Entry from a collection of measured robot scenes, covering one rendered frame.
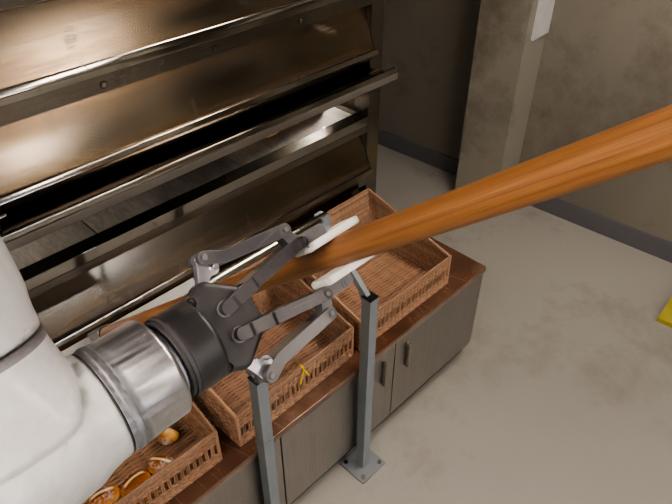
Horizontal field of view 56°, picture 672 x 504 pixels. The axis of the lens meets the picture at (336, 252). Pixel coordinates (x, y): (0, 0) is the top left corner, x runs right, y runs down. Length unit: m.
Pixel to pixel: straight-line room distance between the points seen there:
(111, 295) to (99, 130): 0.55
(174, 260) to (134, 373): 1.74
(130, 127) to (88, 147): 0.14
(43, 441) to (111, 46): 1.46
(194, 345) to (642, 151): 0.34
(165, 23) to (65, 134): 0.41
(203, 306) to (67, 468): 0.16
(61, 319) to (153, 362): 1.62
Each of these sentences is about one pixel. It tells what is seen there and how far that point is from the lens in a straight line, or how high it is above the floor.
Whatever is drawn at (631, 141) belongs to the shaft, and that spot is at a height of 2.17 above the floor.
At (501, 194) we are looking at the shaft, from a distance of 0.45.
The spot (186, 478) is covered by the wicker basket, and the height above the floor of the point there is 0.62.
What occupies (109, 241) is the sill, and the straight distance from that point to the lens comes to 2.05.
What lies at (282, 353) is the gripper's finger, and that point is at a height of 1.93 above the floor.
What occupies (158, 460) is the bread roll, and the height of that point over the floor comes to 0.65.
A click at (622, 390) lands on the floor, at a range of 3.32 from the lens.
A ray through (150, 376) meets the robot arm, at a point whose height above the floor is 1.99.
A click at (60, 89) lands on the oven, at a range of 1.81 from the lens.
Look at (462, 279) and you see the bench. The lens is 2.76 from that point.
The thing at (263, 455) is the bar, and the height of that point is 0.60.
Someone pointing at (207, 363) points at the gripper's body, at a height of 1.97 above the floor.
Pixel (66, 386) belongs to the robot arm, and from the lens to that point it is 0.47.
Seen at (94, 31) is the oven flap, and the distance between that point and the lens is 1.81.
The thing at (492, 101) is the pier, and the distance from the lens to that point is 3.94.
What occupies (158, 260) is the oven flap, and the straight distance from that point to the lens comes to 2.19.
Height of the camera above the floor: 2.35
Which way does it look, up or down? 38 degrees down
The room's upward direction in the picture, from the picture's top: straight up
